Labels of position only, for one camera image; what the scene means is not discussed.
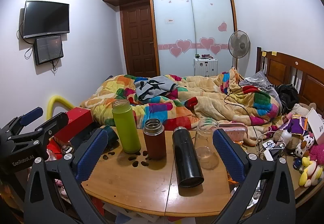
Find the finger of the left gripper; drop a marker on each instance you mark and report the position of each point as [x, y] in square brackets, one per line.
[27, 118]
[52, 125]

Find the red rectangular box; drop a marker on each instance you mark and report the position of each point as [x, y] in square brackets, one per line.
[79, 119]

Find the dark teal pouch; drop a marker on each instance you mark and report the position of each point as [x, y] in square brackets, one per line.
[112, 136]

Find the colourful patchwork blanket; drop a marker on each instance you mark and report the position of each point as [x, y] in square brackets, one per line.
[219, 97]

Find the black bag on bed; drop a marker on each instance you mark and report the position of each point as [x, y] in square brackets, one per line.
[288, 96]

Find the frosted sliding wardrobe doors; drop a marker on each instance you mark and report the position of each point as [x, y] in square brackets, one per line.
[189, 29]

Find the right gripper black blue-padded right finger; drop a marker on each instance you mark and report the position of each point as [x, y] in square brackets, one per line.
[277, 201]

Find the black white cow plush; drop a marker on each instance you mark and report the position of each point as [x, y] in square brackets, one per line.
[303, 147]

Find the wooden bed headboard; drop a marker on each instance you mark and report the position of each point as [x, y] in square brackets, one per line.
[306, 77]

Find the standing electric fan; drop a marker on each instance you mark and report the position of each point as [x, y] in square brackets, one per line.
[238, 46]

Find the grey black garment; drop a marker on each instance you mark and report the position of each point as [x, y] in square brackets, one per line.
[147, 88]

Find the brown wooden door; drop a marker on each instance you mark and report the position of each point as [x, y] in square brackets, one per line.
[138, 40]

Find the yellow duck plush toy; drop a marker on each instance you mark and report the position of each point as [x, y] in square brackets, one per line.
[312, 173]

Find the red thermos cup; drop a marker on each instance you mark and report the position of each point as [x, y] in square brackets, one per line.
[154, 137]

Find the green bottle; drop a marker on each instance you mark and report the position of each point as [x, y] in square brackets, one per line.
[126, 126]

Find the yellow foam tube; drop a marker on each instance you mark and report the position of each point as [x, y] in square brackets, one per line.
[57, 101]

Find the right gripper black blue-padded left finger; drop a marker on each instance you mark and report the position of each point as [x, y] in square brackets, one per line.
[43, 202]

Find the wall-mounted black television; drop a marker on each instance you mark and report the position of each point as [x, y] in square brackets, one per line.
[45, 18]

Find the black thermos bottle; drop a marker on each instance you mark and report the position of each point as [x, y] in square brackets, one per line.
[188, 169]

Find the white suitcase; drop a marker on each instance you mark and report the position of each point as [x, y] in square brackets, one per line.
[205, 67]

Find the white cardboard box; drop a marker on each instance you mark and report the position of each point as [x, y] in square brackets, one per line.
[316, 125]

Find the small wall monitor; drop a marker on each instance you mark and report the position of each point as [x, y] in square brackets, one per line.
[47, 49]

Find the pink plush toy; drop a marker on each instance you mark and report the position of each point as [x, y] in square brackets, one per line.
[317, 153]

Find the clear glass jar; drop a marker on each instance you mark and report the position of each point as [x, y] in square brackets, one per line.
[203, 143]

